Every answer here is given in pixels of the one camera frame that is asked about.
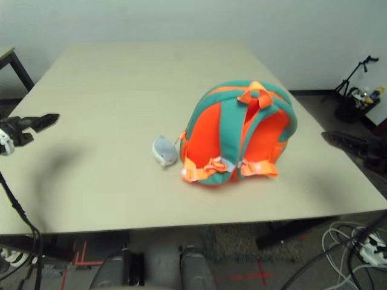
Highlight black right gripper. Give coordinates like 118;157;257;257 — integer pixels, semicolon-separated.
320;131;387;175

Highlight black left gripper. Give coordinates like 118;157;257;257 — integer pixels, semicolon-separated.
0;113;60;147

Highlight grey white plush shark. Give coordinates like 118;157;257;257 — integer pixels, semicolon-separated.
152;135;178;170

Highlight orange teal backpack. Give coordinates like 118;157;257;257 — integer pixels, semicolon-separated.
180;80;299;190

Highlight black bin with bottles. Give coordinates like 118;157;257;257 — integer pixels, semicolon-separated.
334;86;382;123

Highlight black tripod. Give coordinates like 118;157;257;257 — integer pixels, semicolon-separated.
320;54;380;102

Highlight white power strip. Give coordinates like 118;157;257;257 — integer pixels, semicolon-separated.
359;232;387;267

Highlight black table foot bar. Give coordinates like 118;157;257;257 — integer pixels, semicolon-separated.
0;234;58;254

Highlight red tape lines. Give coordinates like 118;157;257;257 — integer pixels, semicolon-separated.
72;240;91;266

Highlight dark speckled floor mat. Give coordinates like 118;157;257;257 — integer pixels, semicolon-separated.
201;223;303;264

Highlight red tape cross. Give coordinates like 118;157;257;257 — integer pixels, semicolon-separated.
228;259;273;286

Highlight dark grey robot left leg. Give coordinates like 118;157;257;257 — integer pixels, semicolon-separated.
89;249;146;290

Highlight dark grey robot leg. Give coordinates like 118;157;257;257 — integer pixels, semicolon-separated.
89;249;146;290
180;245;219;290

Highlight dark grey robot right leg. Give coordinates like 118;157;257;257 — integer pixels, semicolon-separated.
180;245;219;290

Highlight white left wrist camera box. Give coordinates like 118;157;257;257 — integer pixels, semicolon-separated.
0;128;16;156

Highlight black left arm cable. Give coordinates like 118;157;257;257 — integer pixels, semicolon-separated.
0;169;45;290

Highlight white floor cables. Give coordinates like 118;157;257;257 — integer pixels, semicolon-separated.
322;222;387;290

